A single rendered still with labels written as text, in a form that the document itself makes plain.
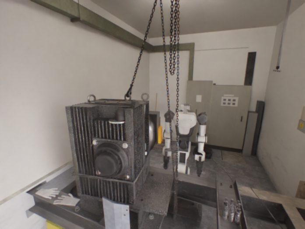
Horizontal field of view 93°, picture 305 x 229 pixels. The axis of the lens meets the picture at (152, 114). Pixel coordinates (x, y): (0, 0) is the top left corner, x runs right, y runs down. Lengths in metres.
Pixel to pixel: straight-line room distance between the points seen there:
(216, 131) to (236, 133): 0.46
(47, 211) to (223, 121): 3.60
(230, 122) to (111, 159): 3.36
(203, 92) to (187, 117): 2.05
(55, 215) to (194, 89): 3.41
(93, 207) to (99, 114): 0.80
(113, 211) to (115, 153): 0.35
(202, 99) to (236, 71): 0.98
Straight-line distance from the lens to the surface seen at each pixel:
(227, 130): 4.05
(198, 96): 3.87
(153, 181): 1.46
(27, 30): 2.03
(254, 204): 2.08
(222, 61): 4.10
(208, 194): 2.03
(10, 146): 1.92
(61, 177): 2.18
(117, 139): 1.03
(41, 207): 2.25
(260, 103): 4.08
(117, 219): 1.15
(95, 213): 1.58
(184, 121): 1.87
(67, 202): 1.78
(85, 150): 1.21
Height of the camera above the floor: 1.79
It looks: 13 degrees down
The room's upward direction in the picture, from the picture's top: straight up
